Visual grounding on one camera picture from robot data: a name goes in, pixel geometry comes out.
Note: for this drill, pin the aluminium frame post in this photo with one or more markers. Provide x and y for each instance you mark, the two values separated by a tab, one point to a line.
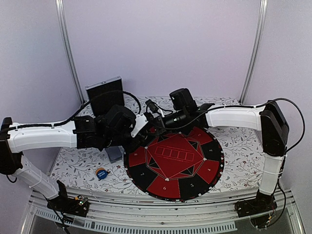
256	44
68	50

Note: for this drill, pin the aluminium front rail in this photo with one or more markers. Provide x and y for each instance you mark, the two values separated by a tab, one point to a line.
113	213

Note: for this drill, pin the right aluminium frame post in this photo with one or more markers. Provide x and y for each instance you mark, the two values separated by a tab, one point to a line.
256	44

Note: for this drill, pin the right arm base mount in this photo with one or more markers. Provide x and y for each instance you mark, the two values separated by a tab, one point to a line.
260	204

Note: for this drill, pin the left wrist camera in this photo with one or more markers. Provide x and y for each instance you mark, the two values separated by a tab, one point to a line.
140	122

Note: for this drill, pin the blue small blind button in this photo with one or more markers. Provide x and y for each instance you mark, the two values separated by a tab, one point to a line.
101	173

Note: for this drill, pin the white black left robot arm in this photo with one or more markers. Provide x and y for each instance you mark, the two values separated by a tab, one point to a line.
76	132

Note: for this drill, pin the round red black poker mat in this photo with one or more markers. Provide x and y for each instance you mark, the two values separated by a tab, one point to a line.
176	166

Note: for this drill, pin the aluminium poker chip case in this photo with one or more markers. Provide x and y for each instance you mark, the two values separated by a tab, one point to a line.
101	101

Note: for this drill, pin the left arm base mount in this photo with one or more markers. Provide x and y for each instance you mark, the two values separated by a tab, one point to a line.
77	206

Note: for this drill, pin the left aluminium frame post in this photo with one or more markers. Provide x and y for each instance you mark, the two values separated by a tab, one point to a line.
68	50

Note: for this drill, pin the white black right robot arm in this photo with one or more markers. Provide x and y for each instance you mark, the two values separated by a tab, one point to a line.
266	118

